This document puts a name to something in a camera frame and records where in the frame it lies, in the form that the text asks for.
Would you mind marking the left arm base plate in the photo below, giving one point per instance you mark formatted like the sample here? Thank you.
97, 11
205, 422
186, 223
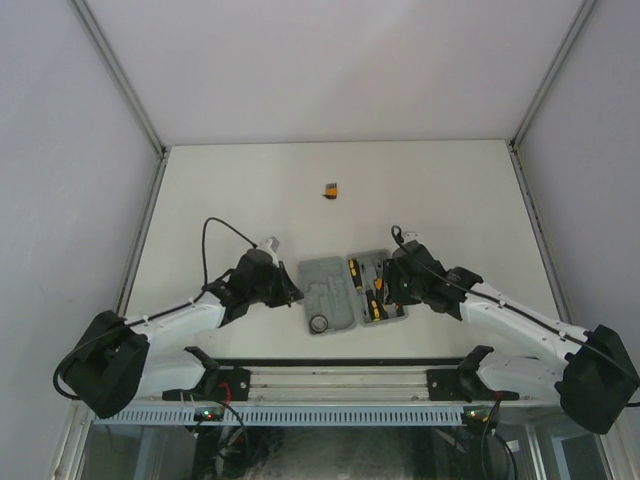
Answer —
221, 385

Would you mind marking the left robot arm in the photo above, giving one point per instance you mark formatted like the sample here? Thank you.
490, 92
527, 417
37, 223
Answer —
118, 359

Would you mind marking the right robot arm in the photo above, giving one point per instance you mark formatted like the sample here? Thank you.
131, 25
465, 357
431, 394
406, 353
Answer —
587, 373

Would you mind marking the grey slotted cable duct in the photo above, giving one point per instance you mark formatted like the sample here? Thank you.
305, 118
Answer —
288, 416

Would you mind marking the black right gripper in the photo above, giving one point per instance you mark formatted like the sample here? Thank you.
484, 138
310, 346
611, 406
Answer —
391, 275

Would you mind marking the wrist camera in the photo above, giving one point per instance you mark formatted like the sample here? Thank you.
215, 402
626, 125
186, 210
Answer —
409, 236
269, 245

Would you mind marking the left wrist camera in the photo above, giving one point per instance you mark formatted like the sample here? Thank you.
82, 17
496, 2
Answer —
269, 245

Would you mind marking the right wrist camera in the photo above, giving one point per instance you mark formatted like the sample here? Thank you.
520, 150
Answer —
409, 236

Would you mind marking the grey plastic tool case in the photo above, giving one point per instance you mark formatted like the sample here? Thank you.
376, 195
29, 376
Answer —
328, 290

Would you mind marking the aluminium front rail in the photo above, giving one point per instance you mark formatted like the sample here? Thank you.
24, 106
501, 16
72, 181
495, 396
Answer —
330, 384

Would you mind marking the orange hex key set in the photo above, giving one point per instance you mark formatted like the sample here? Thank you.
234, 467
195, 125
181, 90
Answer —
330, 191

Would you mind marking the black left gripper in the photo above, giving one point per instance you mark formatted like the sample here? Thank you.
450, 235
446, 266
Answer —
288, 293

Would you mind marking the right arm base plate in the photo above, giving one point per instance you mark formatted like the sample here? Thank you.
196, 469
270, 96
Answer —
445, 385

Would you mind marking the screwdriver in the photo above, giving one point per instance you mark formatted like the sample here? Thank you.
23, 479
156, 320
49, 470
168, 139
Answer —
356, 274
372, 305

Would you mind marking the orange black pliers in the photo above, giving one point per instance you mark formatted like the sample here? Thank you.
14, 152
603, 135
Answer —
386, 307

